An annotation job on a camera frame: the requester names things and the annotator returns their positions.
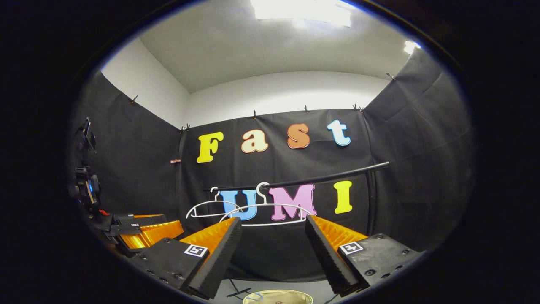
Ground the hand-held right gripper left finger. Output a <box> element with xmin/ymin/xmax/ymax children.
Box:
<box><xmin>129</xmin><ymin>216</ymin><xmax>243</xmax><ymax>299</ymax></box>

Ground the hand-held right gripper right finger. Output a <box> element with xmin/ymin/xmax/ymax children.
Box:
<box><xmin>305</xmin><ymin>214</ymin><xmax>422</xmax><ymax>296</ymax></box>

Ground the cream laundry hamper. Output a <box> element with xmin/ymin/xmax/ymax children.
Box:
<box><xmin>243</xmin><ymin>289</ymin><xmax>313</xmax><ymax>304</ymax></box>

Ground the white plastic hanger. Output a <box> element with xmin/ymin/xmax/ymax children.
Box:
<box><xmin>186</xmin><ymin>187</ymin><xmax>243</xmax><ymax>219</ymax></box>
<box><xmin>219</xmin><ymin>182</ymin><xmax>315</xmax><ymax>227</ymax></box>

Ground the black clothes rack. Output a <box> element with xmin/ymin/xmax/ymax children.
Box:
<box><xmin>209</xmin><ymin>161</ymin><xmax>391</xmax><ymax>299</ymax></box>

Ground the black backdrop cloth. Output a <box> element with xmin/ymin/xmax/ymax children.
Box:
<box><xmin>67</xmin><ymin>46</ymin><xmax>475</xmax><ymax>282</ymax></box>

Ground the large ceiling light panel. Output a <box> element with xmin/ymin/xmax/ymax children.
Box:
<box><xmin>251</xmin><ymin>0</ymin><xmax>351</xmax><ymax>28</ymax></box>

